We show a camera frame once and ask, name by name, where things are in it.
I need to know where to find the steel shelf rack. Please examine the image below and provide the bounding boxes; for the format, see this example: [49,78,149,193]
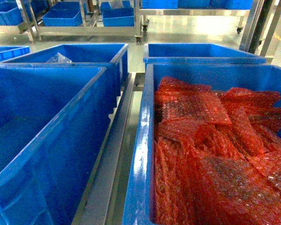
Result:
[72,72,145,225]

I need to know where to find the far blue bin center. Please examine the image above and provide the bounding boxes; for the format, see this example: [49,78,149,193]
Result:
[100,0,134,27]

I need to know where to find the far blue bin on floor rack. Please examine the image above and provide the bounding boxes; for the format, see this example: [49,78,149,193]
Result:
[42,1,82,27]

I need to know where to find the blue bin with red bags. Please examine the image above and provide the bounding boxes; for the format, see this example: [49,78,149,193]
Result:
[122,64,281,225]

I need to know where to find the clear plastic bag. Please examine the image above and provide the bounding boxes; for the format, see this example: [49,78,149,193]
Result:
[46,52,73,64]

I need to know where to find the rear blue bin clear bag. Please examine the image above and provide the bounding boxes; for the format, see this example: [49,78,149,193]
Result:
[0,43,129,96]

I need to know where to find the red bubble wrap bags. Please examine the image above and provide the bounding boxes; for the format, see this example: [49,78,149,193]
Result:
[153,77,281,225]

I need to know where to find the rear right blue bin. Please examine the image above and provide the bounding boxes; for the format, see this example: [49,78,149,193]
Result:
[143,43,266,65]

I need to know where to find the middle blue bin lower shelf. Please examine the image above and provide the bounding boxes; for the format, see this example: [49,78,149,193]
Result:
[0,67,120,225]

